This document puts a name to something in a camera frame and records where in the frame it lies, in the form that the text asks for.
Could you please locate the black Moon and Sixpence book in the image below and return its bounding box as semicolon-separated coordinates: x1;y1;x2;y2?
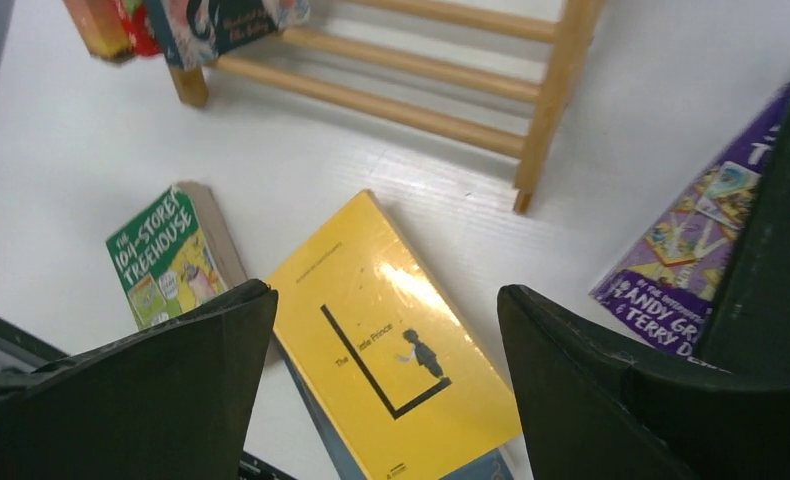
695;102;790;380

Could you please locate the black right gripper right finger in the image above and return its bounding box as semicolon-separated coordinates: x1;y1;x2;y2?
497;284;790;479

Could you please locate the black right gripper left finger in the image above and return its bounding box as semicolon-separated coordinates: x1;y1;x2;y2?
0;278;280;480

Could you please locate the yellow Little Prince book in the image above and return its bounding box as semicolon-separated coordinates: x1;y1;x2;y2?
268;190;521;479

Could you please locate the purple Treehouse book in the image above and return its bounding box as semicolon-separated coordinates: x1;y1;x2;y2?
590;83;790;357

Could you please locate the blue Jane Eyre book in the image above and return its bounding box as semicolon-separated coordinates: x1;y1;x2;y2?
63;0;135;65

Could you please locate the green 104-Storey Treehouse book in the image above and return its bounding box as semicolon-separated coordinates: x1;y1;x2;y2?
105;181;248;330

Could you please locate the Little Women book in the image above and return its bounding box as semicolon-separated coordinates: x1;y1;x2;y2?
144;0;311;70

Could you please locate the wooden book rack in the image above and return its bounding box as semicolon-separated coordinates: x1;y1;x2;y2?
168;0;605;215

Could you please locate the red 13-Storey Treehouse book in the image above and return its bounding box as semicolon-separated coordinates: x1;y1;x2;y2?
113;0;161;57

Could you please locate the dark blue bottom book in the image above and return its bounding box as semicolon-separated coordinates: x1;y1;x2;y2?
277;342;515;480

